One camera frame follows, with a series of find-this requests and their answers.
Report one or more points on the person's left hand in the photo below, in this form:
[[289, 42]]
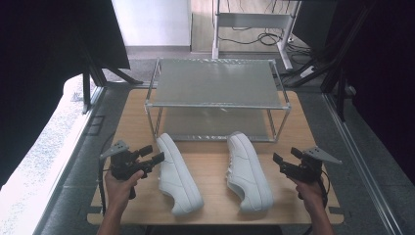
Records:
[[117, 192]]

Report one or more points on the aluminium rail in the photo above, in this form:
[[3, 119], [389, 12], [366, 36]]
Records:
[[362, 163]]

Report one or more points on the white metal desk frame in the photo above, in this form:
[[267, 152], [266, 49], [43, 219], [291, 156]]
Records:
[[254, 20]]

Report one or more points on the metal shoe rack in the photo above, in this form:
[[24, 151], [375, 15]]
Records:
[[215, 83]]

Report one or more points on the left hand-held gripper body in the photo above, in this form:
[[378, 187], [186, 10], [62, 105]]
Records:
[[122, 164]]

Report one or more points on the dark curtain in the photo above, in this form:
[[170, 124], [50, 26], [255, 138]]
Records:
[[39, 65]]

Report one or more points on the black metal stand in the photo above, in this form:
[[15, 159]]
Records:
[[98, 71], [332, 75]]

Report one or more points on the white power strip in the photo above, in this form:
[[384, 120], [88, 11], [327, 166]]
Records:
[[307, 71]]

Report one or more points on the person's right hand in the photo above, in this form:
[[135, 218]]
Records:
[[310, 196]]

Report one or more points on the white sneaker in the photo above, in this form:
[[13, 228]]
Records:
[[176, 176], [248, 173]]

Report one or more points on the white wall panel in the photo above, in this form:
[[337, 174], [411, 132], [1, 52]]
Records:
[[151, 23]]

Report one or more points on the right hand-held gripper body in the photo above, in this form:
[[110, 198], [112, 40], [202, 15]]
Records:
[[306, 169]]

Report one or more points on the dark monitor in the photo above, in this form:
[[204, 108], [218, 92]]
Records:
[[313, 23]]

